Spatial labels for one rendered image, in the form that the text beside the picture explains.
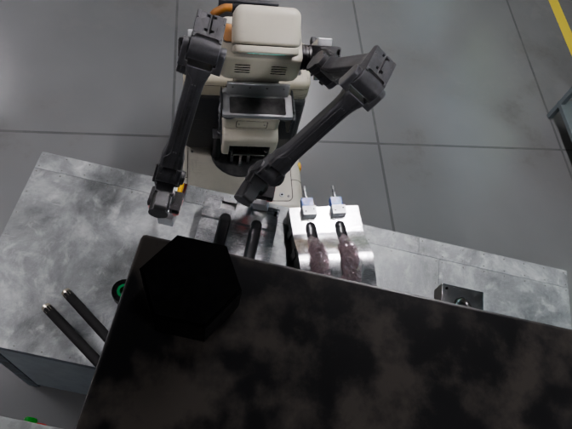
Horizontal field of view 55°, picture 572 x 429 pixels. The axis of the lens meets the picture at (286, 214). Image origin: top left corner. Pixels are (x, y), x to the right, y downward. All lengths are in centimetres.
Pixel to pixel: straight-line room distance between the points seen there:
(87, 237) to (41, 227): 16
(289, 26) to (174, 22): 204
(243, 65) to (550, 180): 231
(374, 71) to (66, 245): 115
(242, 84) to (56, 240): 82
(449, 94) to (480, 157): 49
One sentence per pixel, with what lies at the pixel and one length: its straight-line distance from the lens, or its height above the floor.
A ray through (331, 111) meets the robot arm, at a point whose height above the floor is 143.
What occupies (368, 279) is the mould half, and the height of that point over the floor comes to 88.
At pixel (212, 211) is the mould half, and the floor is 89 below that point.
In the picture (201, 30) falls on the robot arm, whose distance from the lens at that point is 143.
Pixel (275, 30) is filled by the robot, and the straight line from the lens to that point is 178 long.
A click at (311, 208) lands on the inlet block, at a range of 195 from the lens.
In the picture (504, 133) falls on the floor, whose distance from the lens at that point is 375.
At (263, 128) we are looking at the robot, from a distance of 220.
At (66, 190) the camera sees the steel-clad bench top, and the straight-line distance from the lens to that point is 208.
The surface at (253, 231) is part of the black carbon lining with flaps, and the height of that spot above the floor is 88.
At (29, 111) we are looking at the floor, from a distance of 337.
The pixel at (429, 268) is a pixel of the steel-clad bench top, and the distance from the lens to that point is 208.
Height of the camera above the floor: 255
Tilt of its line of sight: 60 degrees down
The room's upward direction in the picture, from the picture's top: 17 degrees clockwise
